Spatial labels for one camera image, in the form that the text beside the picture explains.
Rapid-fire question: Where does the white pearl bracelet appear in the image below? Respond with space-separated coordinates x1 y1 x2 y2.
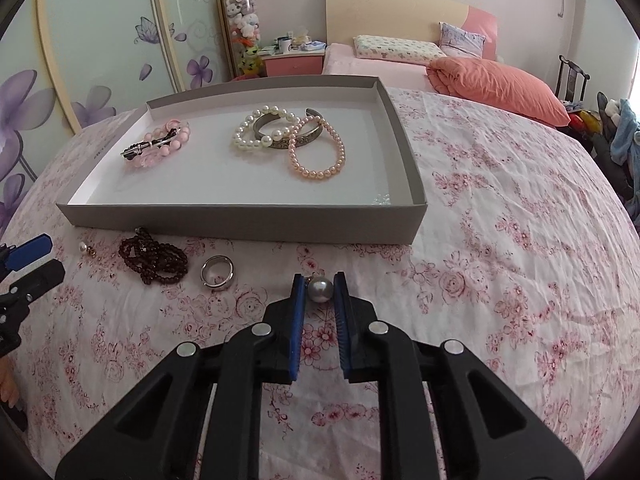
232 105 297 150

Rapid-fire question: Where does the silver ring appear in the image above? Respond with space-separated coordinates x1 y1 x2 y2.
200 255 236 291

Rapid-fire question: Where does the floral sliding door wardrobe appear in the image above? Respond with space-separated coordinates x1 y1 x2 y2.
0 0 236 241

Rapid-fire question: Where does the dark red bead bracelet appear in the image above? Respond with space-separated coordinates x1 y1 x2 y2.
118 226 190 286

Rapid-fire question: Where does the orange duvet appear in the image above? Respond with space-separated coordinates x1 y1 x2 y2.
426 56 572 129

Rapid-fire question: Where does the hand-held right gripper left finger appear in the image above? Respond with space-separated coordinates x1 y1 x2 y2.
55 273 307 480

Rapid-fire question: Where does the grey cardboard box tray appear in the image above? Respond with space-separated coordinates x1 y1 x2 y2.
55 75 430 247

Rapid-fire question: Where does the grey pearl earring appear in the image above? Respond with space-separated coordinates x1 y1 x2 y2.
306 274 334 305

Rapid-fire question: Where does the beige pink headboard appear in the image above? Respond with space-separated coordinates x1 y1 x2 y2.
325 0 500 64

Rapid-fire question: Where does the plush toy display tube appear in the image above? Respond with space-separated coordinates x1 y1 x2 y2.
222 0 264 79

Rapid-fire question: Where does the peach pearl bracelet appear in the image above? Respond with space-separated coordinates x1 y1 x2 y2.
287 115 347 181

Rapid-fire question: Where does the pink nightstand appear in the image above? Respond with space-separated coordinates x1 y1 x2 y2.
261 45 328 79

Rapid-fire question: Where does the red yellow toy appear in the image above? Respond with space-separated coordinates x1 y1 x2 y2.
570 110 601 136

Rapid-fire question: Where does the dark wooden chair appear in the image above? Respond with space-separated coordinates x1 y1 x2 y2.
554 55 591 106

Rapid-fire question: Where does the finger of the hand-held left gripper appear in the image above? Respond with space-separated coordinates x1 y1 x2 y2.
4 232 54 272
9 259 66 307

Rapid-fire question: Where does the engraved silver cuff bangle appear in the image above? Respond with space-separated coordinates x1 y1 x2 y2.
251 107 321 137
270 115 326 151

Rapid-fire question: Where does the grey chair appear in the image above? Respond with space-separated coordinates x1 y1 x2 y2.
592 92 640 202

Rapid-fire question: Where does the pink floral tablecloth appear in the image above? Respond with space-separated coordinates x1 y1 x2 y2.
0 85 640 480

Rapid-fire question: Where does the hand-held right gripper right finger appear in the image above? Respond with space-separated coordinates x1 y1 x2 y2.
333 272 586 480

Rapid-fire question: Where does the lilac pillow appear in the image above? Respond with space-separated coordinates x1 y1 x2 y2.
439 22 488 59

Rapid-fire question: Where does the pink bead bracelet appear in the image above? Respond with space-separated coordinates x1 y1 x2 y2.
127 119 192 167

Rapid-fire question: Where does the floral print pillow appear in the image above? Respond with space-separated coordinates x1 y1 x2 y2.
352 35 448 66

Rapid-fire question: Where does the bed with pink sheet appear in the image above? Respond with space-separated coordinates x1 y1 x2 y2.
320 42 501 92

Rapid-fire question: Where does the silver black hair clip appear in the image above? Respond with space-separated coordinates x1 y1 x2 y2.
120 130 182 158

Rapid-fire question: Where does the person's left hand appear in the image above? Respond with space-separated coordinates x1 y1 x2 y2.
0 370 21 407

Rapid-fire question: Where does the light blue garment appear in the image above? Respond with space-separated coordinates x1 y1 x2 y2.
610 99 640 166

